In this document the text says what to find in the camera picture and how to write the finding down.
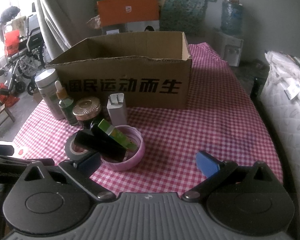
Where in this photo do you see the green glue stick tube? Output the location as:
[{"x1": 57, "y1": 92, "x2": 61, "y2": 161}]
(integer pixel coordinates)
[{"x1": 98, "y1": 119, "x2": 138, "y2": 152}]

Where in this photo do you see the folded wheelchair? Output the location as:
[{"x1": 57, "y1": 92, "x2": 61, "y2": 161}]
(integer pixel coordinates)
[{"x1": 0, "y1": 14, "x2": 47, "y2": 96}]

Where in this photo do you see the grey curtain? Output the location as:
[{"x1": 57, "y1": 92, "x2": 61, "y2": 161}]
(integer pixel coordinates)
[{"x1": 35, "y1": 0, "x2": 97, "y2": 59}]

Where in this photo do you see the orange product box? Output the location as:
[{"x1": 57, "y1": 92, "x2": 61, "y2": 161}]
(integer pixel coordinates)
[{"x1": 97, "y1": 0, "x2": 160, "y2": 35}]

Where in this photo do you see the white quilted mattress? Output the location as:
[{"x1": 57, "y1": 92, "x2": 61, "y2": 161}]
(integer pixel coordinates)
[{"x1": 260, "y1": 50, "x2": 300, "y2": 230}]

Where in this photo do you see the white cap supplement bottle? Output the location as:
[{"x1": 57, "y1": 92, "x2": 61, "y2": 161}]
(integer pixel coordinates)
[{"x1": 35, "y1": 68, "x2": 64, "y2": 120}]

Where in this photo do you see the black rectangular case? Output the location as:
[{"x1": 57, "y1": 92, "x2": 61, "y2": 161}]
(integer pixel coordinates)
[{"x1": 74, "y1": 124, "x2": 126, "y2": 162}]

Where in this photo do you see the gold lid cosmetic jar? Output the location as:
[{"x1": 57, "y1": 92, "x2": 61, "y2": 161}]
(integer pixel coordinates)
[{"x1": 72, "y1": 96, "x2": 102, "y2": 129}]

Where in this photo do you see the pink plastic bowl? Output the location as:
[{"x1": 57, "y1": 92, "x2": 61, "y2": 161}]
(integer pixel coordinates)
[{"x1": 101, "y1": 125, "x2": 146, "y2": 171}]

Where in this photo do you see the large brown cardboard box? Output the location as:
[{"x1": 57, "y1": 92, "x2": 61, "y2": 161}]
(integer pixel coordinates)
[{"x1": 47, "y1": 31, "x2": 192, "y2": 109}]

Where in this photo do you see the green dropper bottle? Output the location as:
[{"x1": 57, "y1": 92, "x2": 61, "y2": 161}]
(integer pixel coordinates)
[{"x1": 55, "y1": 80, "x2": 78, "y2": 126}]

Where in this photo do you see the pink checkered tablecloth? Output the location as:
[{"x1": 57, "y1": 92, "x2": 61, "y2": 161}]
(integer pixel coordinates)
[{"x1": 12, "y1": 42, "x2": 284, "y2": 197}]

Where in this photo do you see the white power adapter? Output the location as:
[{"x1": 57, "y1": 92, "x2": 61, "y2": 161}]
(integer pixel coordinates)
[{"x1": 107, "y1": 93, "x2": 128, "y2": 126}]

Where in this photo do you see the black electrical tape roll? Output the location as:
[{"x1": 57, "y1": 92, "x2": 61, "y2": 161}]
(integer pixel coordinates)
[{"x1": 64, "y1": 132, "x2": 94, "y2": 161}]

